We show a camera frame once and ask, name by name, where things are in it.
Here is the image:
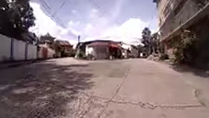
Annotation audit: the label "white wall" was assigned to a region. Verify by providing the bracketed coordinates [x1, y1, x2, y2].
[0, 31, 56, 65]

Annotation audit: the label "pole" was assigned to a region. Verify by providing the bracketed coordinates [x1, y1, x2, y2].
[76, 34, 81, 58]

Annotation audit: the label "distant tree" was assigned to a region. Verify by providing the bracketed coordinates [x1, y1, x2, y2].
[139, 26, 162, 58]

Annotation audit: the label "house with tiered roof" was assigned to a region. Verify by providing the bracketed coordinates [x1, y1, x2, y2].
[37, 32, 75, 59]

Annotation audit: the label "low building with red awning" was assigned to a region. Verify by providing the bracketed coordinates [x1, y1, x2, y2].
[74, 38, 141, 62]

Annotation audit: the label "grey concrete road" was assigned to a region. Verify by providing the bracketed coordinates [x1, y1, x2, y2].
[0, 52, 209, 118]

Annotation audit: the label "green bush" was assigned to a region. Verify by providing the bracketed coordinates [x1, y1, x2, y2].
[167, 28, 199, 66]

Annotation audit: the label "overhead wires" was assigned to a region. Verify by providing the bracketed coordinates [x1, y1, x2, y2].
[31, 0, 126, 34]

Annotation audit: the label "large dark tree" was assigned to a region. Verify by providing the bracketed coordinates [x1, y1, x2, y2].
[0, 0, 39, 42]

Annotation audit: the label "tall multi-storey building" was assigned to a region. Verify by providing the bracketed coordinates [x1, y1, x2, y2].
[150, 0, 209, 70]

